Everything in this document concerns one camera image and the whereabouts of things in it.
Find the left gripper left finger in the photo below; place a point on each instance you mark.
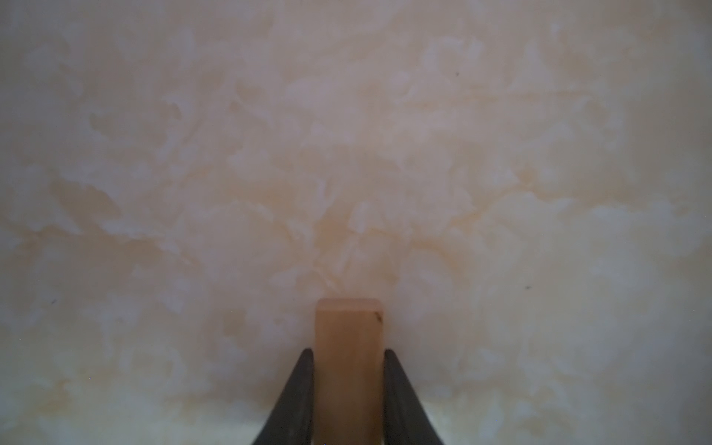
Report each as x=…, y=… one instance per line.
x=291, y=420

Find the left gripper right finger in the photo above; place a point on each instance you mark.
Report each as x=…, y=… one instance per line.
x=404, y=418

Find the natural wood block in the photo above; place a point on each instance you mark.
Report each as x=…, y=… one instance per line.
x=348, y=375

